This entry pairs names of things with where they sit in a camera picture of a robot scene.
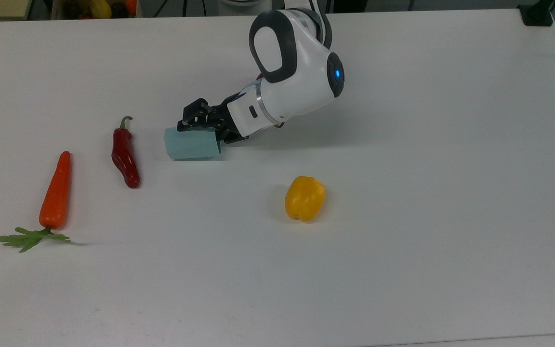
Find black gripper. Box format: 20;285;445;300
177;98;250;145

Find red chili pepper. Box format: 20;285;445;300
111;116;141;189

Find yellow bell pepper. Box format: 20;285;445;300
284;175;327;223

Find yellow toy fruit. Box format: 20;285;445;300
89;0;113;19

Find orange carrot with green leaves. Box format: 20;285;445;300
0;150;73;254

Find box of toy fruit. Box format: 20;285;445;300
50;0;139;20

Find black clamp mount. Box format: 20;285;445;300
517;0;555;27

